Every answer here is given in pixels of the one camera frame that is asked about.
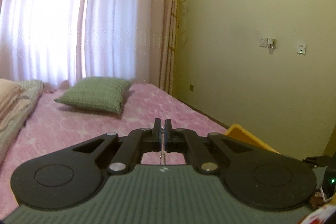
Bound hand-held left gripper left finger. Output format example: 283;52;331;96
62;118;162;174

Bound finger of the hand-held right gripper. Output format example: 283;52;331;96
303;155;333;168

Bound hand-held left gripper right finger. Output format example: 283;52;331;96
164;118;279;174

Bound thin silver chain necklace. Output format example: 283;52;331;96
159;129;167;166

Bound yellow plastic tray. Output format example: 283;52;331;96
226;123;280;154

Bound red white packet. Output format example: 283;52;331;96
301;200;336;224

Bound pink floral blanket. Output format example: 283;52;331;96
0;83;229;207

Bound green checked pillow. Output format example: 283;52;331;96
54;76;132;116

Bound pink drape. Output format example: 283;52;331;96
157;0;181;95

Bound yellow wooden coat rack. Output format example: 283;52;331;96
168;0;188;94

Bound white charger plug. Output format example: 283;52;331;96
267;37;277;55

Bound striped folded quilt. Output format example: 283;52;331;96
0;80;45;161

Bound white sheer curtain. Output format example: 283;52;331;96
0;0;168;92

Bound pink folded quilt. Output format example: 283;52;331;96
0;78;26;119

